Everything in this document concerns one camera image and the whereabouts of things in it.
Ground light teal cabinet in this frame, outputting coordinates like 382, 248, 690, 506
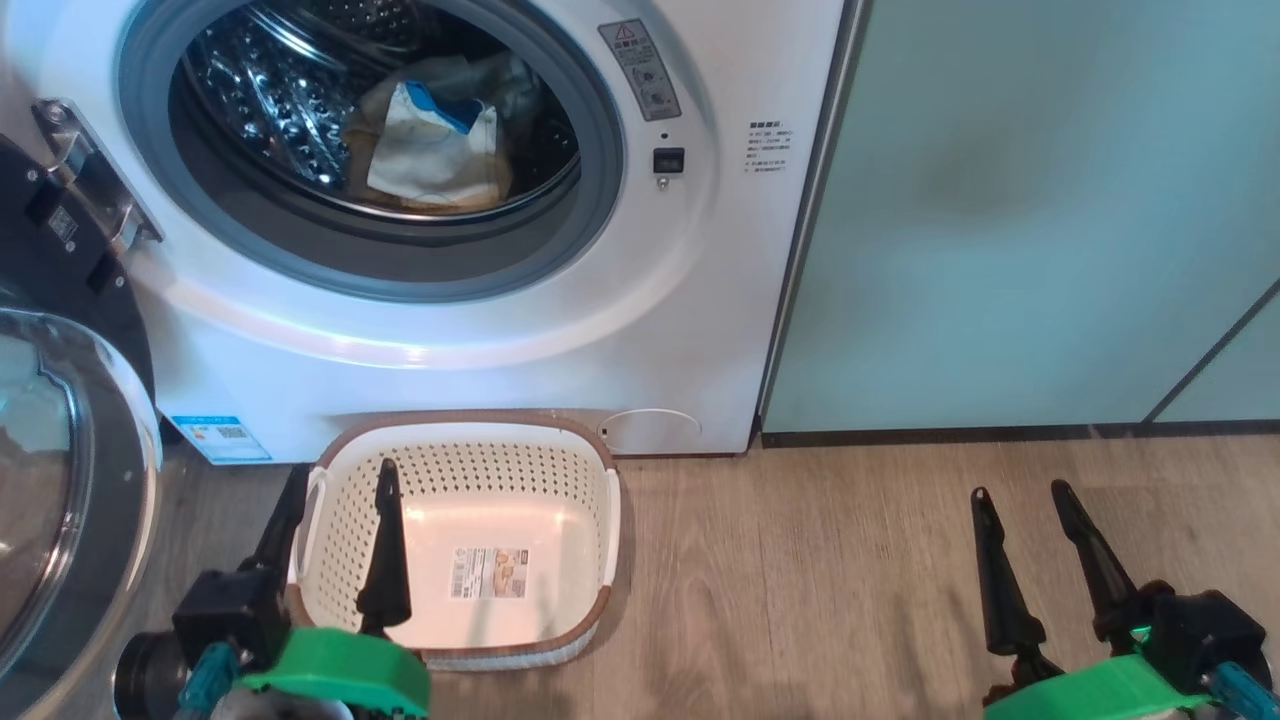
760, 0, 1280, 446

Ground black round glass washer door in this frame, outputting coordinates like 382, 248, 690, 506
0, 130, 164, 720

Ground cream laundry basket brown rim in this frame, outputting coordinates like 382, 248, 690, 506
285, 408, 623, 671

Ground basket product label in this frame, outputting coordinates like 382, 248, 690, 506
449, 545, 529, 601

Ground grey warning sticker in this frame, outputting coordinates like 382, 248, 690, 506
598, 18, 683, 123

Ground blue energy label sticker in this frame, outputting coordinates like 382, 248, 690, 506
170, 415, 273, 464

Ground metal door hinge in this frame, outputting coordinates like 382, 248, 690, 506
32, 98, 164, 251

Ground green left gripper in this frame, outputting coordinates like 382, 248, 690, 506
238, 458, 434, 720

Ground small black text sticker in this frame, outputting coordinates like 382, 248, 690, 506
748, 122, 798, 176

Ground stainless steel washing machine drum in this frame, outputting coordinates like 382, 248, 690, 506
168, 0, 581, 216

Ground yellow garment blue cuffs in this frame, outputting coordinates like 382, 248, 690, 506
345, 52, 546, 216
367, 80, 501, 211

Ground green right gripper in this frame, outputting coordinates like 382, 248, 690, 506
970, 480, 1217, 720

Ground round drain filter cover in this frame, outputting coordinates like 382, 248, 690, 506
597, 408, 703, 456

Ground white front-load washing machine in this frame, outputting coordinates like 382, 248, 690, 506
0, 0, 861, 466

